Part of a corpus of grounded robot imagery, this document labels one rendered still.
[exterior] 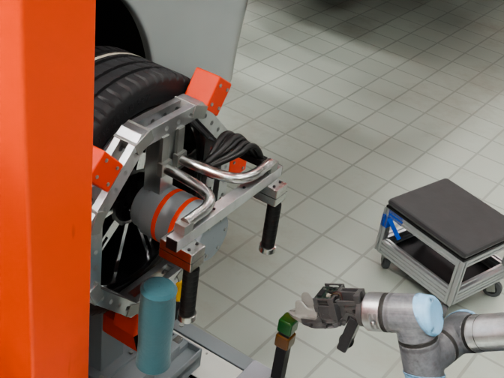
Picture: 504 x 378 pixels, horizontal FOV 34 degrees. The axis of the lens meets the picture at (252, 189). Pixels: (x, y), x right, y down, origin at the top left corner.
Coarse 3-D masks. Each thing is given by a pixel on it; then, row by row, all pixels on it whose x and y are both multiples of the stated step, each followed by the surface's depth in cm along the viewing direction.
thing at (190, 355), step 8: (176, 336) 264; (184, 344) 263; (192, 344) 263; (184, 352) 263; (192, 352) 263; (200, 352) 262; (176, 360) 260; (184, 360) 260; (192, 360) 259; (200, 360) 265; (176, 368) 257; (184, 368) 257; (192, 368) 262; (160, 376) 253; (168, 376) 254; (176, 376) 254; (184, 376) 259
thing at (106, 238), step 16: (144, 112) 194; (192, 128) 215; (192, 144) 221; (144, 160) 206; (144, 176) 212; (128, 192) 213; (192, 192) 229; (112, 208) 202; (128, 208) 215; (112, 224) 205; (128, 224) 232; (112, 240) 229; (128, 240) 229; (144, 240) 221; (112, 256) 214; (128, 256) 225; (144, 256) 225; (112, 272) 215; (128, 272) 220; (112, 288) 213
